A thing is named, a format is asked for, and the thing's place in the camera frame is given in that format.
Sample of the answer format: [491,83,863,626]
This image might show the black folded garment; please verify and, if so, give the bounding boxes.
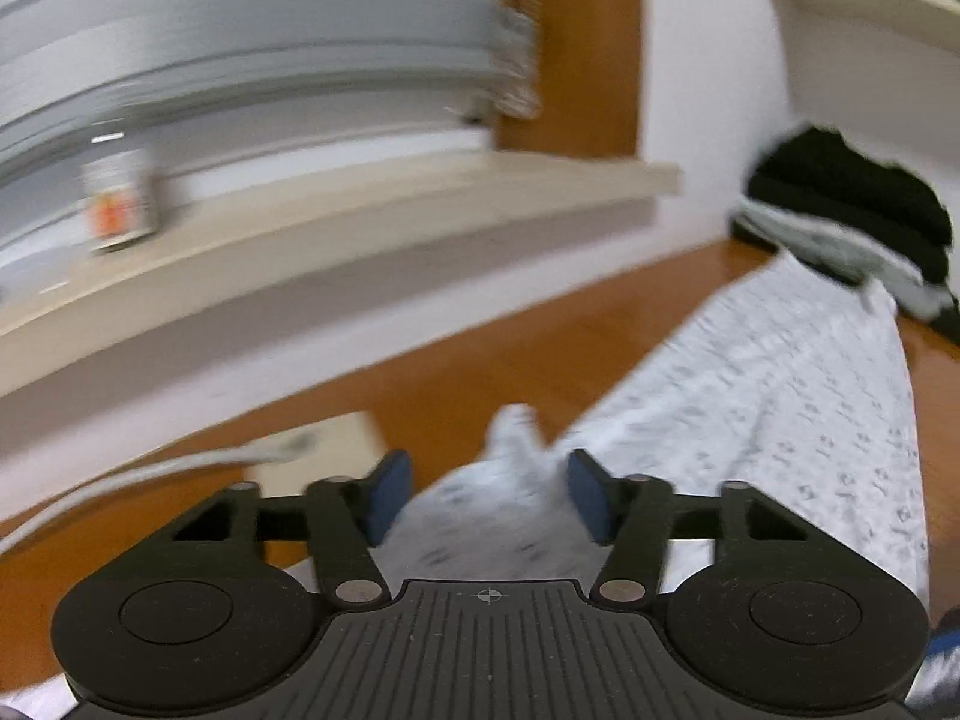
[742,126,953,286]

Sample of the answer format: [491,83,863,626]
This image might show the wooden window frame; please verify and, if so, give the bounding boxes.
[495,0,646,162]

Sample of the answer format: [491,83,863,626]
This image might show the grey folded garment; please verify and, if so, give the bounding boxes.
[731,217,960,320]

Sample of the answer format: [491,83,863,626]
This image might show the white shelf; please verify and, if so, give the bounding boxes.
[757,0,960,128]

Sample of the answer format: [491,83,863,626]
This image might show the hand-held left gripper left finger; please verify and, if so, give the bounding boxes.
[172,450,413,610]

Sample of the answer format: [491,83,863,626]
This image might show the white cable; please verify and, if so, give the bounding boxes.
[0,431,320,552]

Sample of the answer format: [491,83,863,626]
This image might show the white patterned pants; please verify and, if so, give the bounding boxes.
[0,251,931,720]

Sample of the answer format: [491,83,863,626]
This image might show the glass jar with orange label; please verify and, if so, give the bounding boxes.
[79,150,162,252]

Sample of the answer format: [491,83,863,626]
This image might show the grey window blind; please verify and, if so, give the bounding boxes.
[0,0,541,256]

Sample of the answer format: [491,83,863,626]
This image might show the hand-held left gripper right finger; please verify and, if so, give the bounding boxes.
[566,448,811,608]

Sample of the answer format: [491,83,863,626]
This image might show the beige windowsill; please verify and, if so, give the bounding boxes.
[0,161,683,398]

